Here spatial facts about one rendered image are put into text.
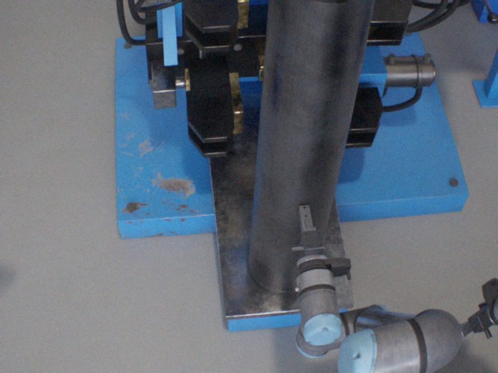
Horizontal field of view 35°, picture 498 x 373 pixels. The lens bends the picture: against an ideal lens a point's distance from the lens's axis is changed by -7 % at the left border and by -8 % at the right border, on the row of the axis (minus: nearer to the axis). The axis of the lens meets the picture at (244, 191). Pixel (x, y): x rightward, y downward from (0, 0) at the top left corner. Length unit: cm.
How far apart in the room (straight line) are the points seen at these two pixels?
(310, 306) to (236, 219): 81
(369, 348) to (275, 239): 86
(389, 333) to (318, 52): 56
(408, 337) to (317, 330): 47
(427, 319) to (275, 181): 68
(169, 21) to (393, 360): 135
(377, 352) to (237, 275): 119
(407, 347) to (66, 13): 246
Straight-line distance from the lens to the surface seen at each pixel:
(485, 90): 337
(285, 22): 161
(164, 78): 253
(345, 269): 202
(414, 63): 266
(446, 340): 152
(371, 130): 247
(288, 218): 215
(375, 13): 211
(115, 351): 266
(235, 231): 266
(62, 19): 352
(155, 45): 254
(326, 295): 194
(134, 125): 294
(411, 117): 305
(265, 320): 261
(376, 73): 257
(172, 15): 244
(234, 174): 278
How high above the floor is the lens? 247
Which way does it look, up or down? 58 degrees down
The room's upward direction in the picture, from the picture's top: 3 degrees clockwise
